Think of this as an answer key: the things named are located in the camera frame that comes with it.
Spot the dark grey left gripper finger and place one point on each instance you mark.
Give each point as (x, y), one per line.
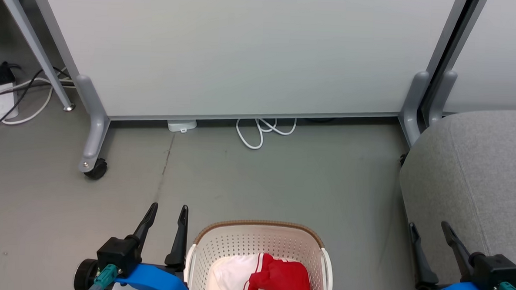
(179, 242)
(146, 225)

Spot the white power strip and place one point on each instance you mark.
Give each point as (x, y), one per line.
(0, 105)

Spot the wide white partition panel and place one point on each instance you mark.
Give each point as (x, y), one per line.
(244, 53)

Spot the small white adapter box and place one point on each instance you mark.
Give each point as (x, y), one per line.
(181, 125)

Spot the narrow white partition panel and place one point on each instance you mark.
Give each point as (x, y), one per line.
(506, 51)

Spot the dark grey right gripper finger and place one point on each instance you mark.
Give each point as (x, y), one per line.
(419, 259)
(456, 243)

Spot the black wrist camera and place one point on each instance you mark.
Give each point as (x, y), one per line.
(118, 252)
(496, 271)

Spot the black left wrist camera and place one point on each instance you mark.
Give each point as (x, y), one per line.
(118, 252)

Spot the red shirt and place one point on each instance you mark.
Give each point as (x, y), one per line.
(282, 279)

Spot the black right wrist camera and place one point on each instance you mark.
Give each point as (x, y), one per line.
(496, 271)

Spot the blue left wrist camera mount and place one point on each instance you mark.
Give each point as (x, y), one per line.
(156, 282)

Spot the grey fabric sofa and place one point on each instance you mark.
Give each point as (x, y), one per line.
(479, 172)

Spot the black caster wheel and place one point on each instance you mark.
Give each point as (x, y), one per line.
(96, 169)

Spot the grey metal table leg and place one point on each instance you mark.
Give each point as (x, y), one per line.
(35, 48)

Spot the black power plug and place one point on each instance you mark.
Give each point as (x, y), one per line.
(2, 73)

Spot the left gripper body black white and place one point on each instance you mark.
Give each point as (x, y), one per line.
(85, 277)

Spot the beige perforated laundry basket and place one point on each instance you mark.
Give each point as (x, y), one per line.
(258, 241)

